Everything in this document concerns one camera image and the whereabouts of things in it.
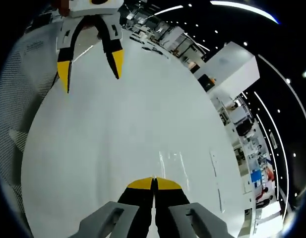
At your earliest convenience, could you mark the black cabinet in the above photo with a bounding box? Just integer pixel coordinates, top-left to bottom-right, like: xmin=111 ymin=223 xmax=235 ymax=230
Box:
xmin=198 ymin=73 xmax=217 ymax=92

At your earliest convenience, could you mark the clear food packaging bag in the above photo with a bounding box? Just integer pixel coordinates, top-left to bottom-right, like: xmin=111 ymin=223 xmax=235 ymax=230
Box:
xmin=157 ymin=148 xmax=193 ymax=193

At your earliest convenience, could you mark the person's left hand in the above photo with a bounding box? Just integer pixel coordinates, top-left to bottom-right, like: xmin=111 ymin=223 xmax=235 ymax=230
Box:
xmin=80 ymin=17 xmax=104 ymax=40

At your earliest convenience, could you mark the large white pillar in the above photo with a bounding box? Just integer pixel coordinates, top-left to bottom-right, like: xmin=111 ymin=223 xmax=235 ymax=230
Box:
xmin=196 ymin=41 xmax=261 ymax=100

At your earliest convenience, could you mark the white mesh office chair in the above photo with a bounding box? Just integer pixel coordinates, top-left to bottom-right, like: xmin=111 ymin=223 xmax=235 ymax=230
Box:
xmin=0 ymin=23 xmax=61 ymax=224

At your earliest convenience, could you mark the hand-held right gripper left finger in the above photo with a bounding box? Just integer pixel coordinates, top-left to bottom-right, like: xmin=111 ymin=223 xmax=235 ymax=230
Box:
xmin=68 ymin=177 xmax=155 ymax=238

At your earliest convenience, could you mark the clear plastic strip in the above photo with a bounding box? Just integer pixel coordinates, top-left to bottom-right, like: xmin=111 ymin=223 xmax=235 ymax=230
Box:
xmin=209 ymin=149 xmax=226 ymax=214

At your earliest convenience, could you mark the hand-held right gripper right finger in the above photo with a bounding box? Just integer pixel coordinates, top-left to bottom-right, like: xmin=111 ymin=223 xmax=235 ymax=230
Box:
xmin=154 ymin=177 xmax=237 ymax=238

